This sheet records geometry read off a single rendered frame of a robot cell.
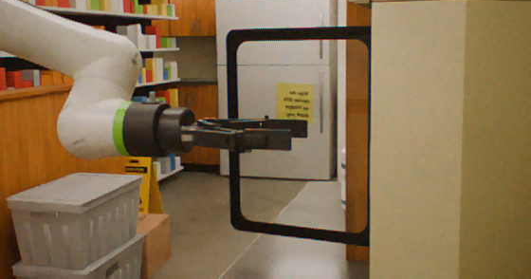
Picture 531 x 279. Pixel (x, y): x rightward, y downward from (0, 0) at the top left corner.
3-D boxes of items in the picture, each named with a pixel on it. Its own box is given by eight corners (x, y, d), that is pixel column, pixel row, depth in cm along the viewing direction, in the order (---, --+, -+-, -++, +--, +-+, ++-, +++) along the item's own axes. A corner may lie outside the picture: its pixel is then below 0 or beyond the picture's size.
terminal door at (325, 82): (379, 248, 109) (382, 25, 103) (230, 230, 121) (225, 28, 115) (380, 247, 109) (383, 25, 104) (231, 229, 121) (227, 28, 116)
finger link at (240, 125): (204, 142, 97) (202, 141, 99) (269, 139, 101) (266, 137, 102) (204, 119, 97) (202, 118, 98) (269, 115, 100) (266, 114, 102)
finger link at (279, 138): (246, 128, 89) (244, 129, 89) (291, 129, 87) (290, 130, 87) (246, 148, 90) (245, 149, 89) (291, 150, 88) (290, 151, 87)
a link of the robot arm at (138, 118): (149, 156, 105) (123, 166, 96) (147, 89, 104) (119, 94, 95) (181, 157, 104) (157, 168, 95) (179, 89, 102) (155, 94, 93)
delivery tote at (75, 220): (148, 232, 330) (145, 175, 326) (84, 274, 273) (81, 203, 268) (82, 228, 342) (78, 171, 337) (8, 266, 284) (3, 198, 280)
